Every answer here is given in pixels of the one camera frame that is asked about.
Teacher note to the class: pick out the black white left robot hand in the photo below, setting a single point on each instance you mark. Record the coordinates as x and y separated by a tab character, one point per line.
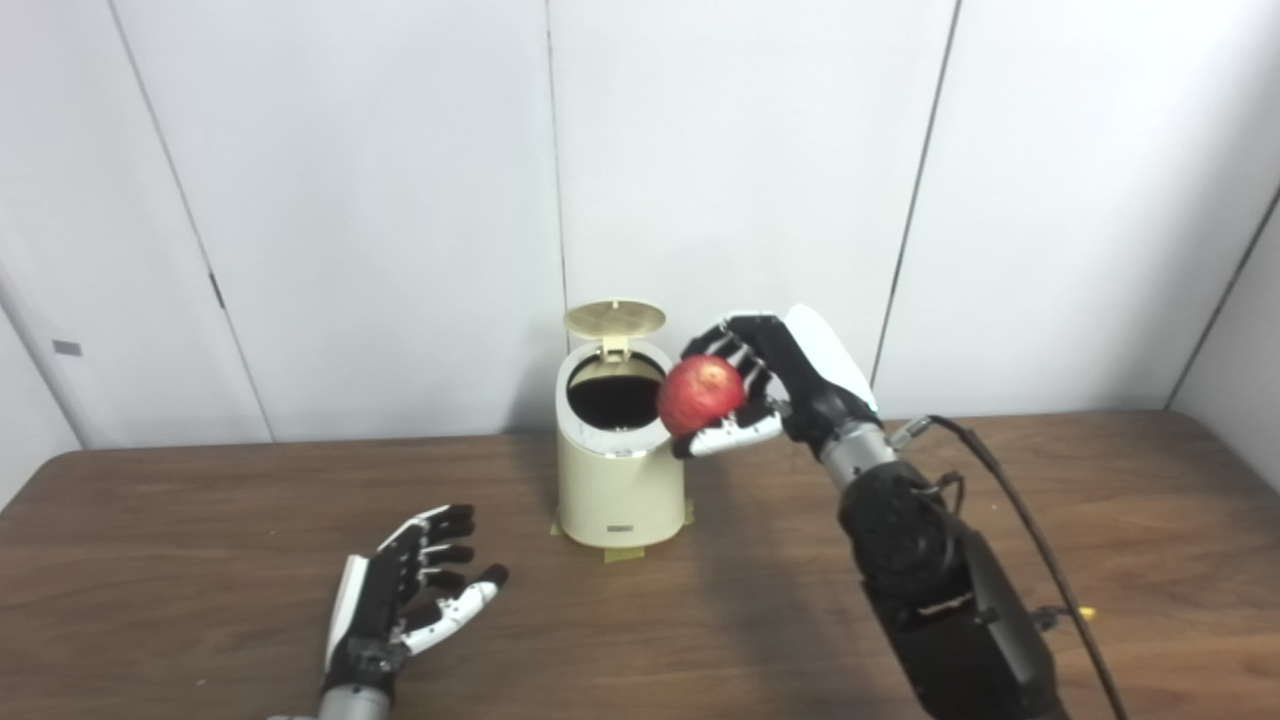
375	610

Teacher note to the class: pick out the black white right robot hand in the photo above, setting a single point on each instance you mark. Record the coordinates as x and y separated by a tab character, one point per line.
810	380

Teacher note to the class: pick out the red apple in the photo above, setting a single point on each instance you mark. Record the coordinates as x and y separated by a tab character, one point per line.
700	395

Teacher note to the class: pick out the cream round bin lid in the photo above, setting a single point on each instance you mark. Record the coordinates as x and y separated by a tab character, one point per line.
614	318

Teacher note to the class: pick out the cream-colored bin body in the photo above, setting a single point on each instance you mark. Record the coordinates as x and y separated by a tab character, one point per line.
620	495

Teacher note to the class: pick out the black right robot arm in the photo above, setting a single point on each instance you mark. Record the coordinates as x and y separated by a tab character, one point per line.
940	590

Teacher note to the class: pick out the black wall panel hinge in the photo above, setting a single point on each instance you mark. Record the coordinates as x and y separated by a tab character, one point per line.
217	291

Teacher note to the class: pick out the small gray wall sticker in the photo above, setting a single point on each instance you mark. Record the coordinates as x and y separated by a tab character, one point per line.
67	348

